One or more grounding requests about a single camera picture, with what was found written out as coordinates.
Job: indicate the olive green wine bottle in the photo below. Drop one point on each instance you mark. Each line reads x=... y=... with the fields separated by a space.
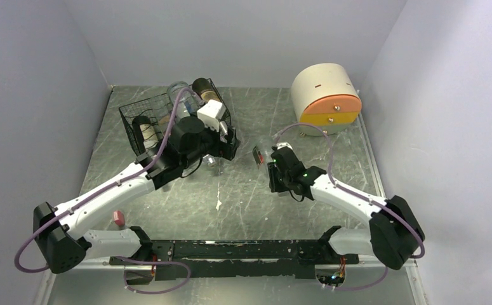
x=206 y=92

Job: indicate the round clear flask silver cap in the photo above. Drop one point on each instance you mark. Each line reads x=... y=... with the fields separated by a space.
x=262 y=151

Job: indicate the pink eraser block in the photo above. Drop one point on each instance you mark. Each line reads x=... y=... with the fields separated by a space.
x=118 y=218

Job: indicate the clear bottle silver cap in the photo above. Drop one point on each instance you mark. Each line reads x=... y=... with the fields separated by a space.
x=188 y=104

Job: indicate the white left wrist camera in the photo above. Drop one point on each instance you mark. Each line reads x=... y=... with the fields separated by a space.
x=211 y=114

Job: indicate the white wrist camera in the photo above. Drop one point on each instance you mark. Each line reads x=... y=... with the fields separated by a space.
x=211 y=114
x=281 y=145

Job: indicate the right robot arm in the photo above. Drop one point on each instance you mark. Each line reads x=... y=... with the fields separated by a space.
x=391 y=231

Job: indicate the cream round bread box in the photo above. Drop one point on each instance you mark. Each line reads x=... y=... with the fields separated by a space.
x=324 y=99

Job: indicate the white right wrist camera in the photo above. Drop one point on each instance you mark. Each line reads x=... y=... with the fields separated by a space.
x=281 y=145

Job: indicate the dark green wine bottle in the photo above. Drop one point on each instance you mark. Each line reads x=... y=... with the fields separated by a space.
x=145 y=135

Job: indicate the black wire wine rack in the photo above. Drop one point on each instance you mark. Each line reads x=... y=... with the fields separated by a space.
x=152 y=108

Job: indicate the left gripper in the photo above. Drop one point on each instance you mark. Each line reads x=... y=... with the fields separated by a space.
x=227 y=150

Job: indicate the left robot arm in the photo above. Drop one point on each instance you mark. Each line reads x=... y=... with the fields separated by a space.
x=64 y=233

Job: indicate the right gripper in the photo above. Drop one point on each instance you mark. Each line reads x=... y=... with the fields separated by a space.
x=275 y=185

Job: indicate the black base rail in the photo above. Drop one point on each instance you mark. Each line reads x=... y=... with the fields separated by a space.
x=231 y=258

